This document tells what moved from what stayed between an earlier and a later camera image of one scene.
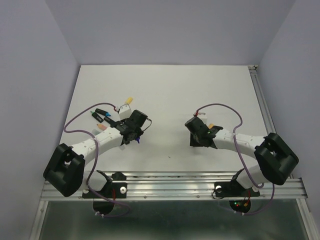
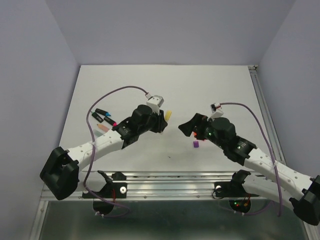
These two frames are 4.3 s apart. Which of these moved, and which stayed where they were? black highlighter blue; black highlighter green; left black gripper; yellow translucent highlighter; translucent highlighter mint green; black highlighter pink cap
Moved: yellow translucent highlighter; left black gripper
Stayed: black highlighter blue; black highlighter pink cap; black highlighter green; translucent highlighter mint green
